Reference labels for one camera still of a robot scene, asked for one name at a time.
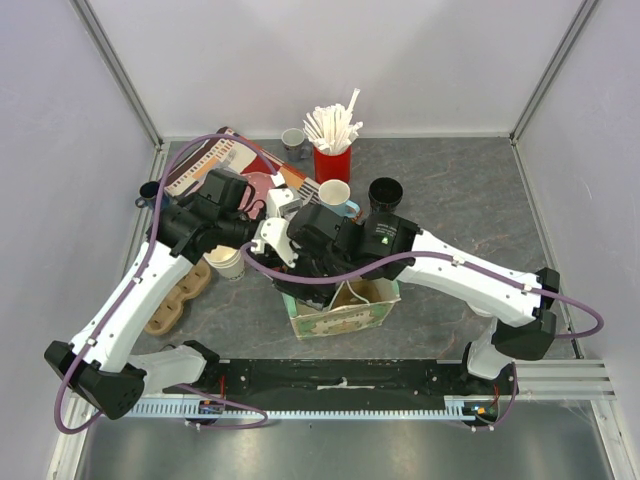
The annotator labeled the stack of white paper cups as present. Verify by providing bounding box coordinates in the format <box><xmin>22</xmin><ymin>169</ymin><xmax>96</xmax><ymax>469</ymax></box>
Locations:
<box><xmin>203</xmin><ymin>245</ymin><xmax>245</xmax><ymax>281</ymax></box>

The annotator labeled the green patterned paper bag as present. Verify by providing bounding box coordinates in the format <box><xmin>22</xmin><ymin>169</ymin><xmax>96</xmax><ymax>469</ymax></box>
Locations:
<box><xmin>282</xmin><ymin>291</ymin><xmax>401</xmax><ymax>340</ymax></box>

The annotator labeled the stack of black cups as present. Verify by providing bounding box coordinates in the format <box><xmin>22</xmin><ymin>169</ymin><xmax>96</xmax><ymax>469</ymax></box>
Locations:
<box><xmin>368</xmin><ymin>177</ymin><xmax>404</xmax><ymax>214</ymax></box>

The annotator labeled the cardboard cup carrier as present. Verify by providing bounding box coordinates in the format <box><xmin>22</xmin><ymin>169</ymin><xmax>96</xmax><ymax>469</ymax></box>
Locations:
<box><xmin>331</xmin><ymin>279</ymin><xmax>399</xmax><ymax>308</ymax></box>
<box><xmin>144</xmin><ymin>259</ymin><xmax>212</xmax><ymax>336</ymax></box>

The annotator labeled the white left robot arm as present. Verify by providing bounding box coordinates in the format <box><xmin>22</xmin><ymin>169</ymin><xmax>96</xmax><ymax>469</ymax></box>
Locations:
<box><xmin>44</xmin><ymin>170</ymin><xmax>259</xmax><ymax>420</ymax></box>

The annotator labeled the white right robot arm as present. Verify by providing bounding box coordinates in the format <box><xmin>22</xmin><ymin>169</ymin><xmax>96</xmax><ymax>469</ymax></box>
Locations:
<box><xmin>259</xmin><ymin>204</ymin><xmax>560</xmax><ymax>394</ymax></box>

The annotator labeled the pink polka dot plate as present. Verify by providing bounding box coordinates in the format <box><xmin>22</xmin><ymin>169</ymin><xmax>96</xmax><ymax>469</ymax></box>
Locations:
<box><xmin>241</xmin><ymin>172</ymin><xmax>273</xmax><ymax>219</ymax></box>

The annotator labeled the light blue ceramic mug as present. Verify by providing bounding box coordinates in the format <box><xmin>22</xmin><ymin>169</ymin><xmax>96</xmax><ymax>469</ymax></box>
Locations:
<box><xmin>318</xmin><ymin>179</ymin><xmax>361</xmax><ymax>219</ymax></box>

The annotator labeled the red straw holder cup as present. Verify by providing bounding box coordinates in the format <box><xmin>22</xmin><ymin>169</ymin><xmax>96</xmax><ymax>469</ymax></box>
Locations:
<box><xmin>313</xmin><ymin>146</ymin><xmax>352</xmax><ymax>184</ymax></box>

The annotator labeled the colourful patchwork placemat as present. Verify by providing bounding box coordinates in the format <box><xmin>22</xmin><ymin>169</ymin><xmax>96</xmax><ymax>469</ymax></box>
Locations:
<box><xmin>165</xmin><ymin>139</ymin><xmax>319</xmax><ymax>204</ymax></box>

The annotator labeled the grey ceramic mug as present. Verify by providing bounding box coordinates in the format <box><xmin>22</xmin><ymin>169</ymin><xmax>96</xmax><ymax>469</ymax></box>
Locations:
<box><xmin>281</xmin><ymin>128</ymin><xmax>311</xmax><ymax>162</ymax></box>

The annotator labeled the dark blue ceramic mug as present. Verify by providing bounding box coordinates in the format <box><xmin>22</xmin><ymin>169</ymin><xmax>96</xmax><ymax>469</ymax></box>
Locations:
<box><xmin>135</xmin><ymin>181</ymin><xmax>170</xmax><ymax>211</ymax></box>

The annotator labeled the bundle of white straws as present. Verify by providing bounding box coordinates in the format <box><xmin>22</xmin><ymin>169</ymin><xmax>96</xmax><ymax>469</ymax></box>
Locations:
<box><xmin>303</xmin><ymin>88</ymin><xmax>363</xmax><ymax>156</ymax></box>

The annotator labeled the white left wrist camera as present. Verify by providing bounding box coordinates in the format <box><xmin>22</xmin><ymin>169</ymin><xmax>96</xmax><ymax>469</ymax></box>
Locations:
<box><xmin>266</xmin><ymin>187</ymin><xmax>303</xmax><ymax>219</ymax></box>

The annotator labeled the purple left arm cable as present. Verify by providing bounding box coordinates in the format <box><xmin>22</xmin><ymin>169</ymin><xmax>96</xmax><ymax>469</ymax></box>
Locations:
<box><xmin>53</xmin><ymin>133</ymin><xmax>284</xmax><ymax>435</ymax></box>

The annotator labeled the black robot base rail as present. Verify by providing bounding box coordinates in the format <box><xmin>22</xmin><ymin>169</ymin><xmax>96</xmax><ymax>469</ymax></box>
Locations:
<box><xmin>193</xmin><ymin>359</ymin><xmax>514</xmax><ymax>398</ymax></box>

